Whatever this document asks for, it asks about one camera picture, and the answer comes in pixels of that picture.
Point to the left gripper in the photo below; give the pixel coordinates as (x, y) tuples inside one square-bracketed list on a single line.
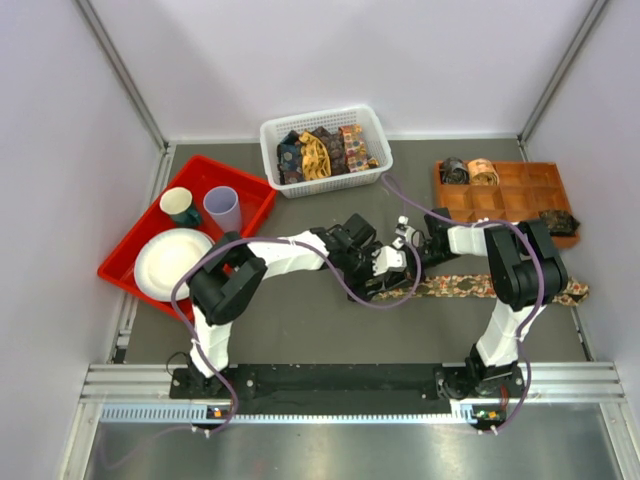
[(357, 285)]

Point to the floral patterned tie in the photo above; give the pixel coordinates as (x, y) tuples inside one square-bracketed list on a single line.
[(467, 286)]

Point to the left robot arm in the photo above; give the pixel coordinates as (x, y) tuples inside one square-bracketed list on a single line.
[(222, 288)]

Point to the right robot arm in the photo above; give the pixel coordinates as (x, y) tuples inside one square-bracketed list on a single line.
[(526, 273)]

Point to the rolled dark grey tie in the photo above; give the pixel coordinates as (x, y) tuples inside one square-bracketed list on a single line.
[(454, 171)]

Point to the yellow patterned tie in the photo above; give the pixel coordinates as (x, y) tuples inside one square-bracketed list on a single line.
[(316, 163)]

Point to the rolled beige tie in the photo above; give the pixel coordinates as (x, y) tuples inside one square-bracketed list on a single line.
[(482, 173)]

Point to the orange dotted tie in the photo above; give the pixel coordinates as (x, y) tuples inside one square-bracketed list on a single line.
[(357, 156)]

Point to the maroon patterned tie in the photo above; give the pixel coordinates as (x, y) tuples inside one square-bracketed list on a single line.
[(334, 144)]

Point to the dark blue patterned tie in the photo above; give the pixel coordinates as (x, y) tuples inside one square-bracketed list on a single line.
[(289, 159)]

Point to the wooden compartment tray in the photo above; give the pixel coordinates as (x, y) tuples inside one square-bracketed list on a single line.
[(525, 189)]

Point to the rolled dark green tie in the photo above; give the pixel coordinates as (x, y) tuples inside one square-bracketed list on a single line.
[(560, 223)]

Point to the lilac plastic cup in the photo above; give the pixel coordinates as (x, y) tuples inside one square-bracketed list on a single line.
[(222, 205)]

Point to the white plastic basket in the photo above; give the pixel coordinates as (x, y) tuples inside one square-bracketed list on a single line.
[(375, 141)]

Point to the red plastic tray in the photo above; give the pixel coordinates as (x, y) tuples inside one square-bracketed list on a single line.
[(199, 175)]

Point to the green mug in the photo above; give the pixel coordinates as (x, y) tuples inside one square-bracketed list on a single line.
[(178, 204)]

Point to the white paper plate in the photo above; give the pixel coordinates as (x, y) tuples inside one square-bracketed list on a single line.
[(165, 258)]

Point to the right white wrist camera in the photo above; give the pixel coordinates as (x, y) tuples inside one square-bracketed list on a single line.
[(405, 234)]

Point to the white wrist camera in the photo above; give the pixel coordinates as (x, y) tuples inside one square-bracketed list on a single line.
[(405, 234), (389, 258)]

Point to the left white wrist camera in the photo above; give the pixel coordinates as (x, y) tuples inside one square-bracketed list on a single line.
[(389, 258)]

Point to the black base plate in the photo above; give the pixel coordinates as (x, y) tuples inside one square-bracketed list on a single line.
[(331, 389)]

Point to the aluminium front rail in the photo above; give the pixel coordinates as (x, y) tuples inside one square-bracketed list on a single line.
[(140, 393)]

